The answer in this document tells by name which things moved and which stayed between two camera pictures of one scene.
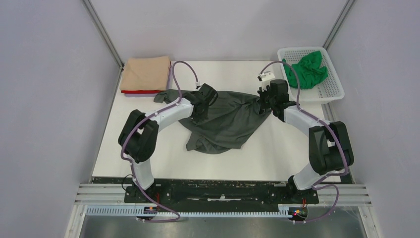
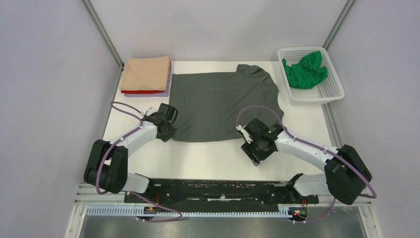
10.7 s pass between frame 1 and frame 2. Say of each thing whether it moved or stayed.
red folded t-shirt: stayed
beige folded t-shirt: stayed
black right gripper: moved
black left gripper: moved
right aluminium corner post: stayed
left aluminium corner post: stayed
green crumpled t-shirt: stayed
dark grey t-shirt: moved
